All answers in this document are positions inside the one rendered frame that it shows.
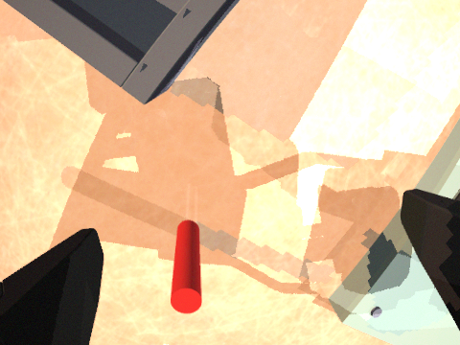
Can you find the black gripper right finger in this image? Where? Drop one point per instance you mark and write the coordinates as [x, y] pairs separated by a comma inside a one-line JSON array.
[[432, 223]]

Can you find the red peg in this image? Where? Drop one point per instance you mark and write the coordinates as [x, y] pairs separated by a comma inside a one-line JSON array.
[[186, 291]]

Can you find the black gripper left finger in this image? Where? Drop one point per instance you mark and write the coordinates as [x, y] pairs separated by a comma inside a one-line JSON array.
[[54, 299]]

